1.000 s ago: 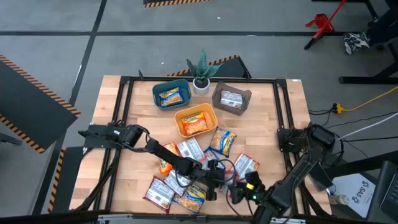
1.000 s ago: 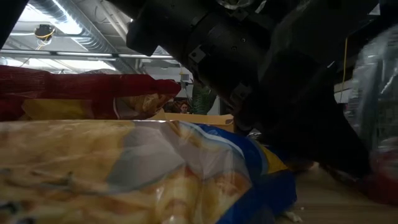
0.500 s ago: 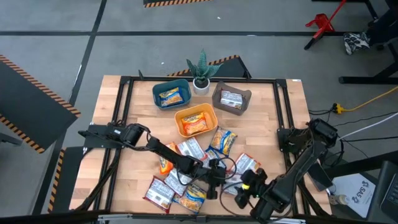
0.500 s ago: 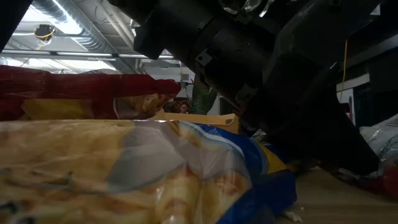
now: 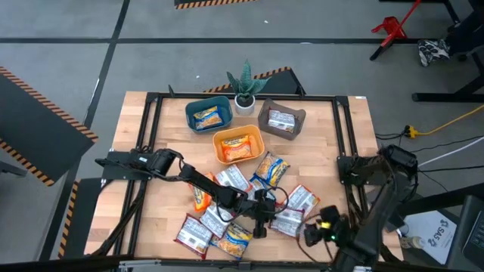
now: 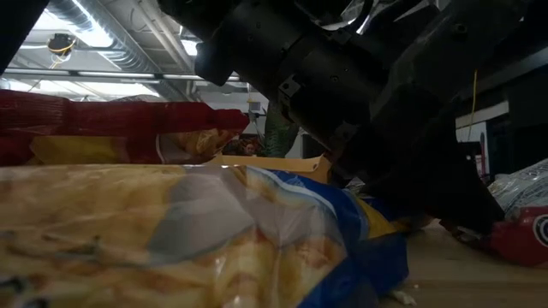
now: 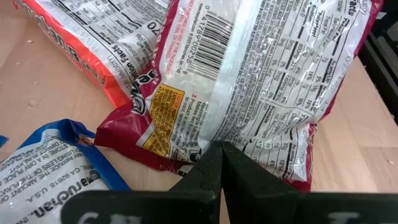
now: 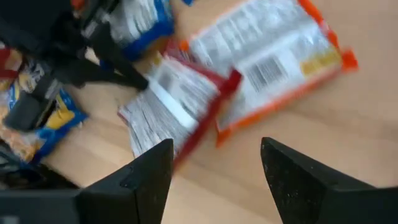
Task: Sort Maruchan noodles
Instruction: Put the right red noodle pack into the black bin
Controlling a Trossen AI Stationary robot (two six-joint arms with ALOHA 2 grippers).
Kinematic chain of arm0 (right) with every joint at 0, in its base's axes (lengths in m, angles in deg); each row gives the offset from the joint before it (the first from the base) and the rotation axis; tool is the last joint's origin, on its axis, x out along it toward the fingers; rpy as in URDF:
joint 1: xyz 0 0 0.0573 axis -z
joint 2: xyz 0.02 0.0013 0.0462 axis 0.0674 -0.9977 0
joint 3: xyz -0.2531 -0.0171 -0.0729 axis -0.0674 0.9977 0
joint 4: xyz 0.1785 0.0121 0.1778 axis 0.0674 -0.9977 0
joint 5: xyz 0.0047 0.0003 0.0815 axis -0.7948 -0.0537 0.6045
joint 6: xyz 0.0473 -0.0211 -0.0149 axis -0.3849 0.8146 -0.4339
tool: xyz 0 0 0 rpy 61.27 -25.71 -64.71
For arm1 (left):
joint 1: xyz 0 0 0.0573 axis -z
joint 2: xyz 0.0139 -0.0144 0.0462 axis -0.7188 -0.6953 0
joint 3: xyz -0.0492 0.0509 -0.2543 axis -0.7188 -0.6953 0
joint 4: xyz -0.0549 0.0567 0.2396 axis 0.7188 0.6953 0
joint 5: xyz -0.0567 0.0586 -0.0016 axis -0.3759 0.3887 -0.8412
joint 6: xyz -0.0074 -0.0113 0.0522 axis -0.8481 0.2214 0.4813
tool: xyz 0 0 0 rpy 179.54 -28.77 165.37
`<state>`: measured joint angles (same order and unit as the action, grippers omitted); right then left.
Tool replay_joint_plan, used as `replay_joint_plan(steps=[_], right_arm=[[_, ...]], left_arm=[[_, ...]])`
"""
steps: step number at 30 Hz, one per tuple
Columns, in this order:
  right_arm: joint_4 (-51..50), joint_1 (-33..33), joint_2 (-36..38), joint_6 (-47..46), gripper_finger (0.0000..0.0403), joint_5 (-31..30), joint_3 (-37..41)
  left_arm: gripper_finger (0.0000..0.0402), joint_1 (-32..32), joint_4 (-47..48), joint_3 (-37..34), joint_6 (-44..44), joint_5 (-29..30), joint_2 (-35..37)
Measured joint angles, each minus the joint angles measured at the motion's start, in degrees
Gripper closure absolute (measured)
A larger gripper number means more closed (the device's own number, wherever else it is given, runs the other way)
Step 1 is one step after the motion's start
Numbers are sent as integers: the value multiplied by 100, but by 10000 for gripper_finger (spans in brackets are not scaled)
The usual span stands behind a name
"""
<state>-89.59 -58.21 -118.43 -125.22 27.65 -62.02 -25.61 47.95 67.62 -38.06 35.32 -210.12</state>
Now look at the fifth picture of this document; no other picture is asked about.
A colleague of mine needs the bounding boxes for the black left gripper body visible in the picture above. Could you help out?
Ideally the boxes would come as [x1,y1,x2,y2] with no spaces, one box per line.
[244,188,277,240]

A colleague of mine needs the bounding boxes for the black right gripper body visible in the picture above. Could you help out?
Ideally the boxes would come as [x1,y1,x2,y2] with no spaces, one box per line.
[319,205,352,249]

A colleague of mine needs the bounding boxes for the red Maruchan noodle pack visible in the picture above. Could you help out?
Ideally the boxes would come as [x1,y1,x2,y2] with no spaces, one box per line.
[199,202,235,240]
[173,213,213,260]
[267,109,296,133]
[268,206,306,238]

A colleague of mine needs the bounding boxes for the orange Maruchan noodle pack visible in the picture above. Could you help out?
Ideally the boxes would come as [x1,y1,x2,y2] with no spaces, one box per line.
[220,134,253,162]
[191,172,216,213]
[215,164,253,193]
[285,184,321,218]

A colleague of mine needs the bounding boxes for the blue Maruchan noodle pack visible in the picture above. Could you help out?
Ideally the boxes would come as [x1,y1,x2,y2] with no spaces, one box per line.
[247,175,277,201]
[211,221,253,260]
[192,105,224,131]
[253,151,291,188]

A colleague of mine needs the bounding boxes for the orange plastic bin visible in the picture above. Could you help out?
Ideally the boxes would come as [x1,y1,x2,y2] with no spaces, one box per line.
[212,124,265,165]

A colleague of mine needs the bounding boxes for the small beige bottle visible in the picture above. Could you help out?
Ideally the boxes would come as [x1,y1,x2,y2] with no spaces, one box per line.
[399,233,427,250]

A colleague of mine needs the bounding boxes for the brown plastic bin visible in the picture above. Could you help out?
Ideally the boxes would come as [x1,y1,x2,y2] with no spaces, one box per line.
[257,97,306,141]

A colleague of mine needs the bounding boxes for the white printed paper sheet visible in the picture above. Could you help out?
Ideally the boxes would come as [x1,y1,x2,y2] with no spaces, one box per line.
[404,215,458,265]

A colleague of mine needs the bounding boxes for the teal plastic bin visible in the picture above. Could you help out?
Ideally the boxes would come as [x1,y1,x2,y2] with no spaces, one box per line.
[184,95,234,134]

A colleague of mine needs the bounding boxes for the black desk beam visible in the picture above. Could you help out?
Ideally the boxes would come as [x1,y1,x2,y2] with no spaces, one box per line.
[400,183,484,217]

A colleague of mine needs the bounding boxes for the snake plant in white pot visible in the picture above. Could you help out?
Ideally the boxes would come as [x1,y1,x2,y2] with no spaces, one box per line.
[225,59,272,117]

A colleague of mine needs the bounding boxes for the black hazard-striped floor mat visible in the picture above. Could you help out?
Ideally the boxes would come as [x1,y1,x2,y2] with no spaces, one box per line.
[203,66,307,95]
[58,177,104,261]
[0,66,99,187]
[173,0,258,11]

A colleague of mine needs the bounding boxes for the black laptop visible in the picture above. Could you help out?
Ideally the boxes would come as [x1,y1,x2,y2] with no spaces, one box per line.
[445,194,484,271]

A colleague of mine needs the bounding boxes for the black crossbar with silver brackets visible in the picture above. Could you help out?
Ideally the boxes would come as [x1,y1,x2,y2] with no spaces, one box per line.
[0,255,484,272]

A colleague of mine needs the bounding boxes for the person's patterned shoe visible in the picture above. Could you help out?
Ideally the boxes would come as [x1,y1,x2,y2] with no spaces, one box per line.
[417,37,451,68]

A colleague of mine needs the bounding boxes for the person's leg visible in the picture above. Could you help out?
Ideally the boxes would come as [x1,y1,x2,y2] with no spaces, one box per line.
[444,11,484,56]

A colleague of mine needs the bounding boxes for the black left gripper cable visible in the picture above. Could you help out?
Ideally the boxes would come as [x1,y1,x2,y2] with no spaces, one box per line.
[217,187,290,224]

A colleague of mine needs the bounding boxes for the yellow power cable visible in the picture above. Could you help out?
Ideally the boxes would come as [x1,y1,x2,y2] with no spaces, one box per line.
[404,104,484,139]

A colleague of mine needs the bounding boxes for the white cable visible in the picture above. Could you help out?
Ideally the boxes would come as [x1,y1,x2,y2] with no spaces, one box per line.
[417,135,484,168]

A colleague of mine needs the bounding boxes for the black desk leg frame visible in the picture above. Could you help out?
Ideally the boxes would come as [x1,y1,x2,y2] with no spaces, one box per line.
[411,0,484,103]

